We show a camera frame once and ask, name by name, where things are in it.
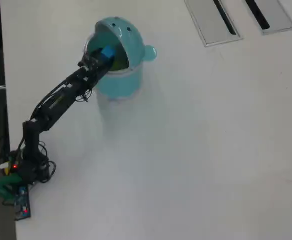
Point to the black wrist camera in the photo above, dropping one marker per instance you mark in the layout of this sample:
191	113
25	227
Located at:
84	60

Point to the teal whale-shaped bin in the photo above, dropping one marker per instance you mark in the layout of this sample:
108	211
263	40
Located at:
125	82

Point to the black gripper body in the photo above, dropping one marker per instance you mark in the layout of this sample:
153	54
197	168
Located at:
92	71

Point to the green block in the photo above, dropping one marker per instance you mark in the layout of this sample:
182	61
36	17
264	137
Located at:
118	65

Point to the blue block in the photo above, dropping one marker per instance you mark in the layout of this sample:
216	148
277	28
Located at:
107	53

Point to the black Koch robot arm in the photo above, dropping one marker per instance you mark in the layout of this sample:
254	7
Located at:
55	100

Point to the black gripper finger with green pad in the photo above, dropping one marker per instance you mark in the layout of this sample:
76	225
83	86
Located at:
106	67
95	53

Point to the blue circuit board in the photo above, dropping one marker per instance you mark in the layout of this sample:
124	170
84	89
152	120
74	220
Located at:
21	202

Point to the green table clamp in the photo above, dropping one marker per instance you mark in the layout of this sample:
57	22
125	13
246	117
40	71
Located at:
0	186

